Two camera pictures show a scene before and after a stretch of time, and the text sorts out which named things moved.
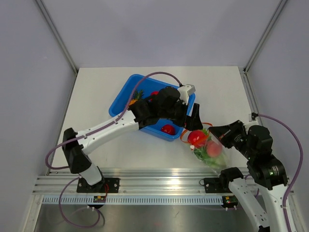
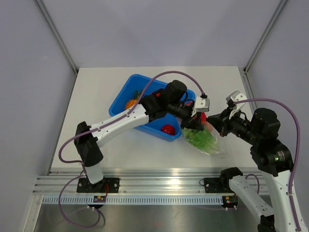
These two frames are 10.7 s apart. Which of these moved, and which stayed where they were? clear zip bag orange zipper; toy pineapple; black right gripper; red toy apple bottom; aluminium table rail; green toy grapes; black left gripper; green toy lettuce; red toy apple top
Moved: clear zip bag orange zipper; green toy lettuce; green toy grapes; black right gripper; red toy apple top
Stayed: black left gripper; red toy apple bottom; toy pineapple; aluminium table rail
